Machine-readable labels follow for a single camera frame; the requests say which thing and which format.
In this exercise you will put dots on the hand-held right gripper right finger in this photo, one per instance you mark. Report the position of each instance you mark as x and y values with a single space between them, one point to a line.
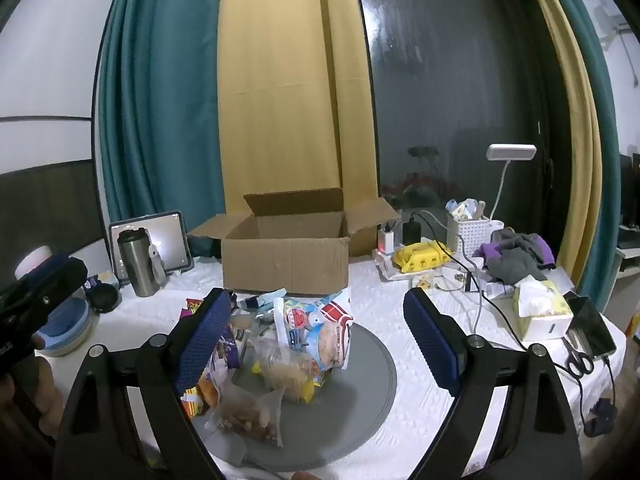
432 347

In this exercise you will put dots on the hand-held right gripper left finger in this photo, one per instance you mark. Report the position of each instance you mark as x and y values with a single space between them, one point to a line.
197 345

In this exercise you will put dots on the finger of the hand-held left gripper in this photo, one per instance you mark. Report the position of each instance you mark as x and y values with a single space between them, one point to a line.
65 275

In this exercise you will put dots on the clear bag of tan snacks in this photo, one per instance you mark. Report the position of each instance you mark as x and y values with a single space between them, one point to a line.
282 370

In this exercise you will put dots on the yellow cartoon snack packet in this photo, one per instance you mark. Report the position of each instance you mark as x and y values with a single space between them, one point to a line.
295 317

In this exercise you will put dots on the brown cardboard box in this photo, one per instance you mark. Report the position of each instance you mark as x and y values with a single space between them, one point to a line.
285 265

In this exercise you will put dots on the person's left hand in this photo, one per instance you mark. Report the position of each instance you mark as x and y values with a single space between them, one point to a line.
47 395

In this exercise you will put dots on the white pink cylinder container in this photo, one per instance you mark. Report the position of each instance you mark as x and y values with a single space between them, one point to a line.
30 260

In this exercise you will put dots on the black round lid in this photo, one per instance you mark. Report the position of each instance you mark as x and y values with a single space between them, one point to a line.
102 301

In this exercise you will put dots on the blue bowl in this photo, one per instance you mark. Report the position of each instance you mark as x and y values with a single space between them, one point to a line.
70 325

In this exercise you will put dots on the orange yellow snack packet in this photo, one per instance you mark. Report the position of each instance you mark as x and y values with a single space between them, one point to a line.
207 395

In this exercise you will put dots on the white tablecloth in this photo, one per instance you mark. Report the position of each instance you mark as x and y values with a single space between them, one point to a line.
390 310

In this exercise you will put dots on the steel tumbler with black lid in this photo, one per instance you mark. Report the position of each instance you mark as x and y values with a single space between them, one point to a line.
140 270

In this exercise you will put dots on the blue grey snack packet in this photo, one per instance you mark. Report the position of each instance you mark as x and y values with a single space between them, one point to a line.
260 301

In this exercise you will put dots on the clear bag of nuts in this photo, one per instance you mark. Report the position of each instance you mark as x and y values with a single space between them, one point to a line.
245 415

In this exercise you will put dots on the grey round mat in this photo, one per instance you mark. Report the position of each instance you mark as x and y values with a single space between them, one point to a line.
360 400

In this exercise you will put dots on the yellow wet wipes pack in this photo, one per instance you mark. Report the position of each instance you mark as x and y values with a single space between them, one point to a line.
420 257

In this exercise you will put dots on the red white bread packet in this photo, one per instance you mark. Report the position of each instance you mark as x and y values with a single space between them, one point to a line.
332 340

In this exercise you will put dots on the tablet in grey case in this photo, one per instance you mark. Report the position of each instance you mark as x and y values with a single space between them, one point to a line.
172 240

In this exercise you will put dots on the white perforated holder basket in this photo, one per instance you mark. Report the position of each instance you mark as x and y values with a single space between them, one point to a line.
467 240

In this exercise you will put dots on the white tissue box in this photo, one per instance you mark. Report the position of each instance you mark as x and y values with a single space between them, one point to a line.
545 320

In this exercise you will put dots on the black charger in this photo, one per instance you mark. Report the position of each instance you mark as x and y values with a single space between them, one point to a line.
412 232

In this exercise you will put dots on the white charger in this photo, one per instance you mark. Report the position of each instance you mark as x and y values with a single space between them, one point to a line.
386 239

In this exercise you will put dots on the grey purple clothes pile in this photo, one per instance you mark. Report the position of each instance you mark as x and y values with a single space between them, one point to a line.
515 260

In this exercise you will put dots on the blue white small tubes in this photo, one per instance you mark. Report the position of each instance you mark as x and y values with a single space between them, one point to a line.
462 207

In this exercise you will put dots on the black scissors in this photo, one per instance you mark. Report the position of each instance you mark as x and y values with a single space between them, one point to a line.
580 362

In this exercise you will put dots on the black plug adapter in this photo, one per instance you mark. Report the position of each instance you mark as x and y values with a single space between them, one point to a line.
600 417

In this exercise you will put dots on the teal curtain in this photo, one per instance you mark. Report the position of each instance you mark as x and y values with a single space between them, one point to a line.
606 185
160 110

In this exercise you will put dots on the white desk lamp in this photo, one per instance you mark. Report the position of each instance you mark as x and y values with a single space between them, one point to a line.
510 152

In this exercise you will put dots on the dark glass window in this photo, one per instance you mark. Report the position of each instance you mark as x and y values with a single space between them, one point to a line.
450 85

